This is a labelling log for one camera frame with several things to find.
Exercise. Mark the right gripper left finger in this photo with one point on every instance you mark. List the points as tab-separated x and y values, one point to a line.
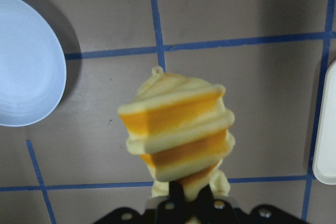
176	193

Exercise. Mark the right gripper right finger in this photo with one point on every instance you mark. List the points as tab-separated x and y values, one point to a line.
204	197

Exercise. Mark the yellow bread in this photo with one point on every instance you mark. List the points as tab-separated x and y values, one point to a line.
179	126

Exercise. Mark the blue plate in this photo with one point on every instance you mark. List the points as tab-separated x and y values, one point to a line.
33	67

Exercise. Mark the cream white tray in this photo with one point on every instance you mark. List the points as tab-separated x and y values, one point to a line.
324	153

